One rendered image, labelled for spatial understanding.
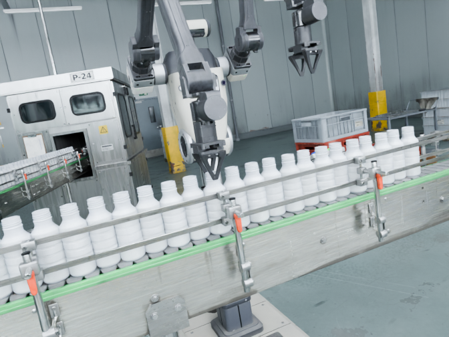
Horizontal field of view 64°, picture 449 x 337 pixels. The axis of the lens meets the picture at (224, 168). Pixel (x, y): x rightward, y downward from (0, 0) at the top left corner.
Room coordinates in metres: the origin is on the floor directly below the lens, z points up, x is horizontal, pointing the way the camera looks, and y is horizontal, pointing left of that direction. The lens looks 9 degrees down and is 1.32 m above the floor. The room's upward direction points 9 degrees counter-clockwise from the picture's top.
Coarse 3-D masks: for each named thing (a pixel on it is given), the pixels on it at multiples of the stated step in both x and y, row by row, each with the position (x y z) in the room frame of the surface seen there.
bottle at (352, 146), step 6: (348, 144) 1.10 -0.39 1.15; (354, 144) 1.09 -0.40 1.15; (348, 150) 1.10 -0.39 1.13; (354, 150) 1.09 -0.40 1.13; (360, 150) 1.10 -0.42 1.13; (348, 156) 1.09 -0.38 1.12; (354, 156) 1.08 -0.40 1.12; (348, 168) 1.10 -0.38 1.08; (354, 168) 1.08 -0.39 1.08; (348, 174) 1.10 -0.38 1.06; (354, 174) 1.08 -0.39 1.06; (354, 180) 1.09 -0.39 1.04; (354, 186) 1.09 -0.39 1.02; (366, 186) 1.10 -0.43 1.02; (354, 192) 1.09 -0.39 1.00; (360, 192) 1.08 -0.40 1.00
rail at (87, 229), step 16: (416, 144) 1.17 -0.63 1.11; (352, 160) 1.07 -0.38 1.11; (432, 160) 1.19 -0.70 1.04; (288, 176) 0.98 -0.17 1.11; (384, 176) 1.11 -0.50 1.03; (240, 192) 0.93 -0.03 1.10; (320, 192) 1.02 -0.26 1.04; (160, 208) 0.85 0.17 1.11; (176, 208) 0.86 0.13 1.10; (272, 208) 0.96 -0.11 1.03; (96, 224) 0.80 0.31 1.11; (112, 224) 0.81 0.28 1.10; (208, 224) 0.89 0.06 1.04; (48, 240) 0.76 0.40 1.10; (144, 240) 0.83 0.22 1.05; (160, 240) 0.85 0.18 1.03; (96, 256) 0.79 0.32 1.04; (48, 272) 0.75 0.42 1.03
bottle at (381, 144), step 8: (376, 136) 1.15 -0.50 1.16; (384, 136) 1.14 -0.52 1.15; (376, 144) 1.15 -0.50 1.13; (384, 144) 1.13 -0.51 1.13; (384, 160) 1.13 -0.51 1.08; (392, 160) 1.13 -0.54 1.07; (384, 168) 1.13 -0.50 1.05; (392, 168) 1.13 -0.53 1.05; (392, 176) 1.13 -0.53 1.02; (384, 184) 1.13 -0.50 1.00
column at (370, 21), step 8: (368, 0) 10.13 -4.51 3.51; (368, 8) 10.15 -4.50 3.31; (368, 16) 10.17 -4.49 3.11; (376, 16) 10.21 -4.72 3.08; (368, 24) 10.20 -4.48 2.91; (376, 24) 10.22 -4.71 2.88; (368, 32) 10.22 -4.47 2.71; (376, 32) 10.24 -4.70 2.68; (368, 40) 10.24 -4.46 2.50; (376, 40) 10.26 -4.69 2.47; (368, 48) 10.27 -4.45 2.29; (376, 48) 10.29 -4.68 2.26; (368, 56) 10.29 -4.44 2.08; (376, 56) 10.30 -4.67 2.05; (368, 64) 10.32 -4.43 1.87; (376, 64) 10.30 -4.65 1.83; (368, 72) 10.34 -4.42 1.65; (376, 72) 10.29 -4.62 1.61; (376, 80) 10.28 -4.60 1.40; (376, 88) 10.12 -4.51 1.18
